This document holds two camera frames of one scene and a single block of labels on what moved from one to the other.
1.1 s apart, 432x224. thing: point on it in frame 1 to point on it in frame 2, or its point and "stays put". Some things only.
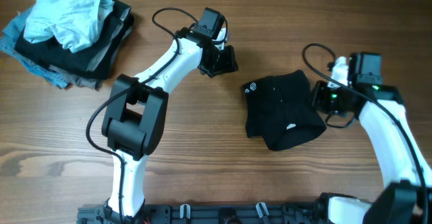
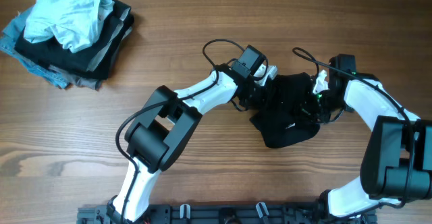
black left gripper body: x=223 y=61 to x=256 y=95
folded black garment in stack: x=98 y=59 stays put
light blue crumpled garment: x=74 y=18 stays put
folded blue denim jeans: x=10 y=36 stays put
